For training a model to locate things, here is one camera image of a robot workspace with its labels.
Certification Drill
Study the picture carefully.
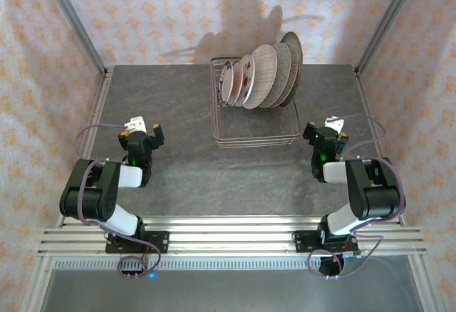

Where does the blue grid line plate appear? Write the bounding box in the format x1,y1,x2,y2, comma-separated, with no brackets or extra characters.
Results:
242,43,278,110

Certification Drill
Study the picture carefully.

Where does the small plate orange sunburst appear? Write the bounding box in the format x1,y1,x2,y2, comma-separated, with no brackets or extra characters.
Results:
224,61,245,107

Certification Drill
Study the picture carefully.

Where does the grey metal sheet panel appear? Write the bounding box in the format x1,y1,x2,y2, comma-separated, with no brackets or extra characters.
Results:
38,268,425,312

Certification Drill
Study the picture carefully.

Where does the aluminium frame post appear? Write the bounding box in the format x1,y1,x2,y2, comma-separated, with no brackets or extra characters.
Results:
354,0,424,78
38,0,108,78

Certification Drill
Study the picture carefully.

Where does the wire dish rack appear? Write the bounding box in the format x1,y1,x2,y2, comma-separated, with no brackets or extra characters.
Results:
209,57,302,149

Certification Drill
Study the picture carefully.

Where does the slotted cable duct strip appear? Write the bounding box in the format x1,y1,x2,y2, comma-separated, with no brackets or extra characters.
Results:
53,257,410,271

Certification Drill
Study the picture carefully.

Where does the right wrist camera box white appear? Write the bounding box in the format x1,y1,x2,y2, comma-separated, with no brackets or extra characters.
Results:
324,115,346,133

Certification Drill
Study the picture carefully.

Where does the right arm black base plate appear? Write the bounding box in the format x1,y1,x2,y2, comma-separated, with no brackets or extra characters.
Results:
291,231,359,255

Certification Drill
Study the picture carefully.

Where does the watermelon print plate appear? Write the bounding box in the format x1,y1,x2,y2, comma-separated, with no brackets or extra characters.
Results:
233,53,257,108

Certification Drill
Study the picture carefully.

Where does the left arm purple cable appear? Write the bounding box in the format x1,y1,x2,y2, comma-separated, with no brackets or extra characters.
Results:
76,123,161,279

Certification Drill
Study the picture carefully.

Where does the aluminium mounting rail beam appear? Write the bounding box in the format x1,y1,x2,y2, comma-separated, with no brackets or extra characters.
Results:
37,214,428,258

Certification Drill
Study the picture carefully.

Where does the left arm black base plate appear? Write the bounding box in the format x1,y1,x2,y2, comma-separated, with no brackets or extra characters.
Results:
105,231,170,255

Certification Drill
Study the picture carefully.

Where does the small plate green lettered rim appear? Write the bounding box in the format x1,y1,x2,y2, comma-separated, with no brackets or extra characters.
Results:
217,61,233,106

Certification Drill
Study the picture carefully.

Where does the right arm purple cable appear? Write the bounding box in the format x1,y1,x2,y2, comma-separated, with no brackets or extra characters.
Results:
308,113,407,280

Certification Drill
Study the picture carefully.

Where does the colourful squiggle plate brown back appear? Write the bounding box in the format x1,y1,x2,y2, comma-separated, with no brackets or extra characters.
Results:
276,31,304,108

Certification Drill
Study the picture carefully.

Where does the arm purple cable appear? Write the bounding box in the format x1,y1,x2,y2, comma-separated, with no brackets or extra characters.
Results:
76,123,161,279
308,113,407,280

